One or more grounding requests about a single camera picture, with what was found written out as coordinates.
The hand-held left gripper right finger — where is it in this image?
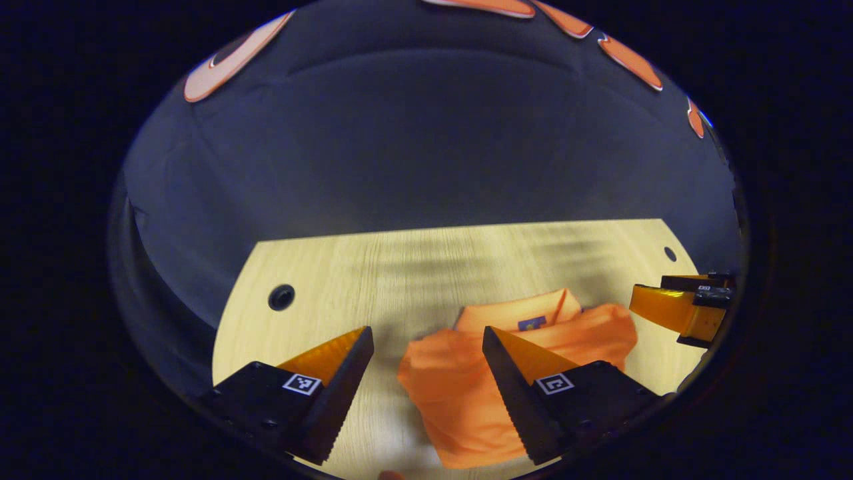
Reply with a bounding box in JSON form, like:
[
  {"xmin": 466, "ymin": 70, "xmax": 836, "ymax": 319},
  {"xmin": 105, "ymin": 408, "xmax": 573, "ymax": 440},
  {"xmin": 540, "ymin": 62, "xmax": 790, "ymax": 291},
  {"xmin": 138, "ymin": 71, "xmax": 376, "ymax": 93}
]
[{"xmin": 481, "ymin": 325, "xmax": 667, "ymax": 466}]

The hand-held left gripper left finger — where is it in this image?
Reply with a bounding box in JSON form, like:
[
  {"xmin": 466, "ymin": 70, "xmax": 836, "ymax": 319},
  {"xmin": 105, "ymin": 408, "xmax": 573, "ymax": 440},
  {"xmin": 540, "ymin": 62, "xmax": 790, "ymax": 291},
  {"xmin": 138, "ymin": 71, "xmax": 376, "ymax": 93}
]
[{"xmin": 203, "ymin": 325, "xmax": 375, "ymax": 466}]

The orange T-shirt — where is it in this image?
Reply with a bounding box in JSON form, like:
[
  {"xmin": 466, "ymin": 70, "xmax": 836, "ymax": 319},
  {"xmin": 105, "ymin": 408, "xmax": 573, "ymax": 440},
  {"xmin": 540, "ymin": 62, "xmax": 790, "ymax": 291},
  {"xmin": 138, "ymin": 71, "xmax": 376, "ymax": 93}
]
[{"xmin": 398, "ymin": 288, "xmax": 639, "ymax": 469}]

